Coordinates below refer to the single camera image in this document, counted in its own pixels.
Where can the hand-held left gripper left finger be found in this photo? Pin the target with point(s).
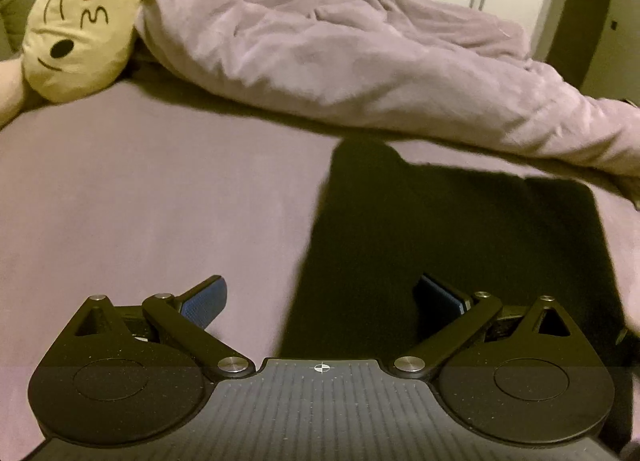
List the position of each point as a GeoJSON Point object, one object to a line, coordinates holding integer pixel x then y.
{"type": "Point", "coordinates": [205, 299]}

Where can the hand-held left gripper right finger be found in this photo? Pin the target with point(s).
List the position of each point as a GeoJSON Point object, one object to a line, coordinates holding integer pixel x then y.
{"type": "Point", "coordinates": [440, 297]}

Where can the black garment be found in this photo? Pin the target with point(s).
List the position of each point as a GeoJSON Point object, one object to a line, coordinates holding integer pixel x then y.
{"type": "Point", "coordinates": [450, 241]}

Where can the purple duvet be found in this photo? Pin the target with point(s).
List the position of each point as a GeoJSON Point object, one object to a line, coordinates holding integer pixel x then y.
{"type": "Point", "coordinates": [350, 56]}

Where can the pale pink plush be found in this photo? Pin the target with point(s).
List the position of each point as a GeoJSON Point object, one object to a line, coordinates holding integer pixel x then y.
{"type": "Point", "coordinates": [10, 91]}

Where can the yellow emoji pillow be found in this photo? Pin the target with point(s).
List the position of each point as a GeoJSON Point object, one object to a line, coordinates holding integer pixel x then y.
{"type": "Point", "coordinates": [80, 31]}

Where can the dark wall panel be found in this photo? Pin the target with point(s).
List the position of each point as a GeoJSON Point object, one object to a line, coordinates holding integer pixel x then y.
{"type": "Point", "coordinates": [580, 16]}

